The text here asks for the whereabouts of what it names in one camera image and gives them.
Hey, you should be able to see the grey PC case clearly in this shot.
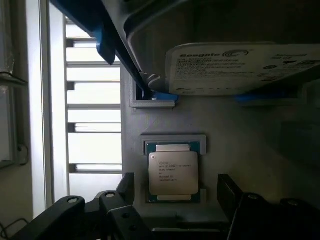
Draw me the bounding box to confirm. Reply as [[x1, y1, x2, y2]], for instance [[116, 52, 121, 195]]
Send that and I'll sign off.
[[0, 0, 29, 171]]

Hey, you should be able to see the silver CPU green board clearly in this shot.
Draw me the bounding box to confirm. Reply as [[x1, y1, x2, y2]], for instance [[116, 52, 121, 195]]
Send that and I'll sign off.
[[145, 141, 201, 203]]

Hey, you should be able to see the blue black disk caddy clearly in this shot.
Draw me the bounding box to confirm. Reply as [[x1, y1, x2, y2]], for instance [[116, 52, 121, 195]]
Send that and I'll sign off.
[[49, 0, 301, 104]]

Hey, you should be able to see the thin black cable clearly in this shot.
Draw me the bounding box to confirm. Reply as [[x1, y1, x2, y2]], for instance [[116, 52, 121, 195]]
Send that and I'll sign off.
[[0, 217, 35, 240]]

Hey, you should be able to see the grey printed parts rack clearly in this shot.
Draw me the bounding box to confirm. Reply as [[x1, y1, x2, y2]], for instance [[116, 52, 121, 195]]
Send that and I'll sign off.
[[119, 62, 320, 240]]

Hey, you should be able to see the Seagate hard disk white label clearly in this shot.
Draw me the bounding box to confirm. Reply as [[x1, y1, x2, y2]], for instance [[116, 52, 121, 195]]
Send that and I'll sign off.
[[147, 41, 320, 97]]

